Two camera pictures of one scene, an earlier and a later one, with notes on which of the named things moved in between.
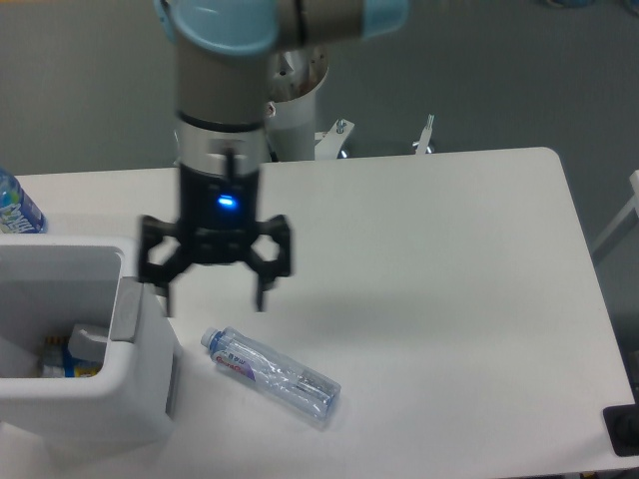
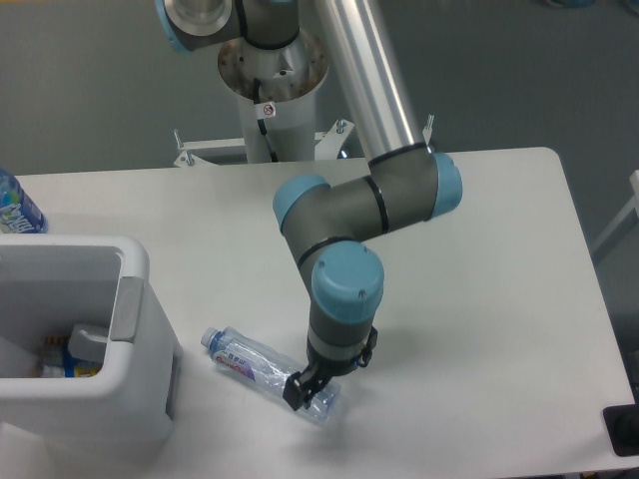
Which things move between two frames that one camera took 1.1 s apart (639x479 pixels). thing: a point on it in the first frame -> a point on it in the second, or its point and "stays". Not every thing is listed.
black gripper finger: (269, 270) -> (367, 350)
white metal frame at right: (633, 205) stays
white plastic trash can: (48, 284) stays
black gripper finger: (152, 232) -> (294, 393)
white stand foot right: (422, 144) stays
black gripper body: (218, 214) -> (321, 370)
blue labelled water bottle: (18, 213) stays
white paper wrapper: (88, 343) stays
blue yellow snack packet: (58, 362) stays
